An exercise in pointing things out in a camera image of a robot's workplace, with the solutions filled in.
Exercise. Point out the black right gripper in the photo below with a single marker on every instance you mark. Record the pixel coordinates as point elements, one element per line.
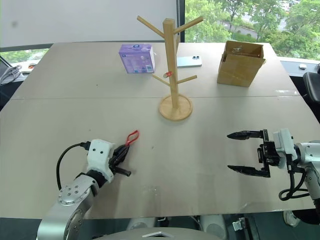
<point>268,152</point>

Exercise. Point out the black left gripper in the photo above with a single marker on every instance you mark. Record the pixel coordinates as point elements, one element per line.
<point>113,160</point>

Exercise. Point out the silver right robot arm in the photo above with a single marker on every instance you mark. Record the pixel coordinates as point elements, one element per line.
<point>310,156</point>

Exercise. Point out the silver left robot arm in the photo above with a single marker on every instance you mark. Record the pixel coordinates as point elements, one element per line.
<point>72,193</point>

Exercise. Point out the wooden tree stand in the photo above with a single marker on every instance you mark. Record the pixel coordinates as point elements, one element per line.
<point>172,75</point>

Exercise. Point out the white rounded robot part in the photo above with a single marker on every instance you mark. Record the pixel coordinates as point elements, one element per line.
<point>140,223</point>
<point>213,225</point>
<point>291,218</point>

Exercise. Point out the silver metal clamp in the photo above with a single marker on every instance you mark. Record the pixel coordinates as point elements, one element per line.
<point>238,225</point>

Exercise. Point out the grey robot torso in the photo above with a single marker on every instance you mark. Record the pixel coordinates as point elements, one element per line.
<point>160,235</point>

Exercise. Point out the open cardboard box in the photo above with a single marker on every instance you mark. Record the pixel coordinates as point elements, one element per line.
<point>237,67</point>

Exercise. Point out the black office chair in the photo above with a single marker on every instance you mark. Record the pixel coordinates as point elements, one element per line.
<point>312,85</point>

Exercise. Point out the small red silver keyring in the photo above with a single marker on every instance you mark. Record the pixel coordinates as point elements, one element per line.
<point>168,74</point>

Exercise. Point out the purple tissue box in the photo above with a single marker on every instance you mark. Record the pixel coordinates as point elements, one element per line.
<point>136,60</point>

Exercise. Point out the white earbuds case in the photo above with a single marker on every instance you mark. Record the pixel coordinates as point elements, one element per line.
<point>303,66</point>

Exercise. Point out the light blue smartphone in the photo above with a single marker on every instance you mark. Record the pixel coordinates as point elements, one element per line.
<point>188,62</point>

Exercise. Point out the white orange computer mouse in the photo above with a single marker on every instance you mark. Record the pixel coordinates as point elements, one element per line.
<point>32,65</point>

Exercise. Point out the white roller blind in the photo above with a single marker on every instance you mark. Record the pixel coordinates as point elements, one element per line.
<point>87,20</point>

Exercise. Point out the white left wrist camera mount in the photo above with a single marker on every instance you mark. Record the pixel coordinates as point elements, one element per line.
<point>98,156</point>

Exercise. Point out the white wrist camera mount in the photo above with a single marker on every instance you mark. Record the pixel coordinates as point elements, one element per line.
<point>98,156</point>
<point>283,145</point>

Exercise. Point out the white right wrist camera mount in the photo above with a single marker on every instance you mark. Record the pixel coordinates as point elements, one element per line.
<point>283,145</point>

